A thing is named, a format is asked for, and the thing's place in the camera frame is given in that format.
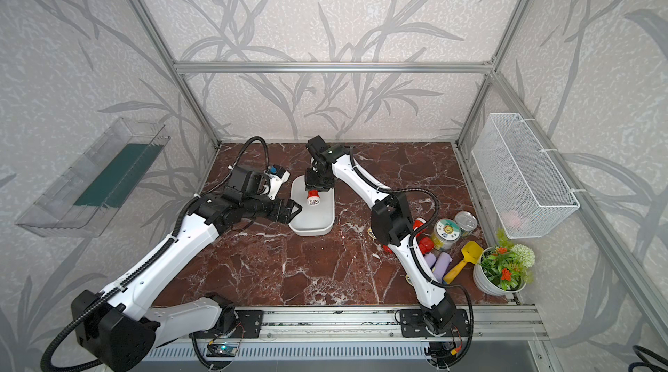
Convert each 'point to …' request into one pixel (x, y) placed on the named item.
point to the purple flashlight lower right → (441, 265)
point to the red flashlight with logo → (417, 223)
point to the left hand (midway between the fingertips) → (291, 205)
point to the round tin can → (465, 222)
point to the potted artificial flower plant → (504, 268)
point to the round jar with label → (446, 234)
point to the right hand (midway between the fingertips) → (307, 187)
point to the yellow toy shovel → (472, 253)
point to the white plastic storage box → (312, 220)
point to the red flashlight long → (388, 249)
